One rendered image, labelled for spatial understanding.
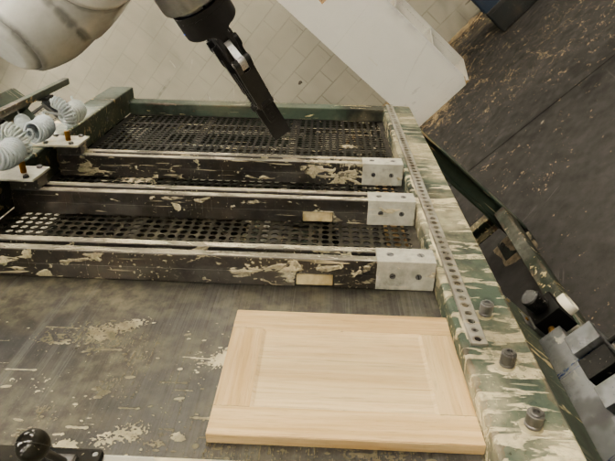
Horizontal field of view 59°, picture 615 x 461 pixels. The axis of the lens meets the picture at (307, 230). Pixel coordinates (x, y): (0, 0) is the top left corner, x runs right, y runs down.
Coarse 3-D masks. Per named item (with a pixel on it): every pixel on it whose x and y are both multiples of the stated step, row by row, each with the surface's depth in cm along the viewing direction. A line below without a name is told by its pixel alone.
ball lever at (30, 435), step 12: (24, 432) 62; (36, 432) 62; (24, 444) 61; (36, 444) 61; (48, 444) 62; (24, 456) 61; (36, 456) 61; (48, 456) 66; (60, 456) 69; (72, 456) 71
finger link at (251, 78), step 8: (248, 56) 70; (232, 64) 70; (248, 64) 71; (240, 72) 71; (248, 72) 72; (256, 72) 73; (248, 80) 73; (256, 80) 74; (248, 88) 74; (256, 88) 75; (264, 88) 76; (256, 96) 76; (264, 96) 77; (272, 96) 78; (256, 104) 77
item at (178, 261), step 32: (0, 256) 118; (32, 256) 118; (64, 256) 118; (96, 256) 117; (128, 256) 117; (160, 256) 117; (192, 256) 116; (224, 256) 116; (256, 256) 116; (288, 256) 116; (320, 256) 116; (352, 256) 117; (384, 256) 117; (416, 256) 117; (384, 288) 118; (416, 288) 118
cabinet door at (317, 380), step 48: (240, 336) 100; (288, 336) 101; (336, 336) 101; (384, 336) 102; (432, 336) 102; (240, 384) 89; (288, 384) 90; (336, 384) 90; (384, 384) 90; (432, 384) 90; (240, 432) 80; (288, 432) 81; (336, 432) 81; (384, 432) 81; (432, 432) 81; (480, 432) 81
